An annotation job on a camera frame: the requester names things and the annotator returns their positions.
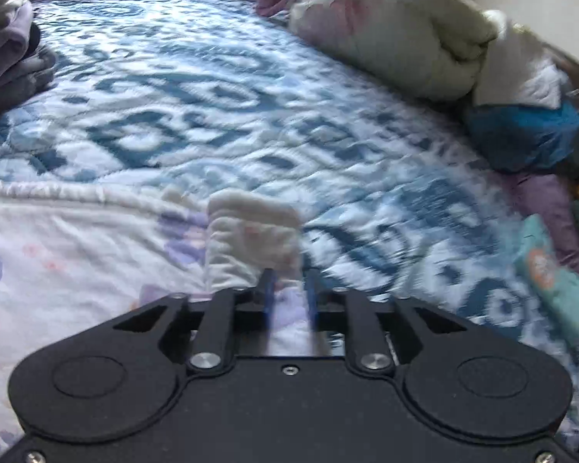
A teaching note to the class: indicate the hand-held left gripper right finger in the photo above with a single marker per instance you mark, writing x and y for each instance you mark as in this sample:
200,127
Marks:
312,301

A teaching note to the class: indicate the purple cloth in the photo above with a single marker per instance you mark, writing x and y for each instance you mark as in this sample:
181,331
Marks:
545,207

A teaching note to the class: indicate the white rolled duvet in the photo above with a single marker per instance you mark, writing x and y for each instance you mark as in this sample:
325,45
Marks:
391,43

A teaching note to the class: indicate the blue cloth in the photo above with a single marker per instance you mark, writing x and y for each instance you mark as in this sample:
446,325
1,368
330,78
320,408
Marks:
526,135

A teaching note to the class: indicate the dark grey cloth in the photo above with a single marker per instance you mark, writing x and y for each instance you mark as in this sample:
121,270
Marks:
14,67

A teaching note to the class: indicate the blue white patterned quilt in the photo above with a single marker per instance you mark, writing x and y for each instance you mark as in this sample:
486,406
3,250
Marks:
212,106

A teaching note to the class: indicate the white purple floral garment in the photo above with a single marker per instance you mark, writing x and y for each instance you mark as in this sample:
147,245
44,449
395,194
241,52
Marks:
77,270

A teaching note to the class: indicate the teal wipes packet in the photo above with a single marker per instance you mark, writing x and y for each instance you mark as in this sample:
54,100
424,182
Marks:
547,270

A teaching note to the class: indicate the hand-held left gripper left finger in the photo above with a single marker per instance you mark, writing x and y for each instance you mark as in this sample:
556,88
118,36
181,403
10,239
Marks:
266,301

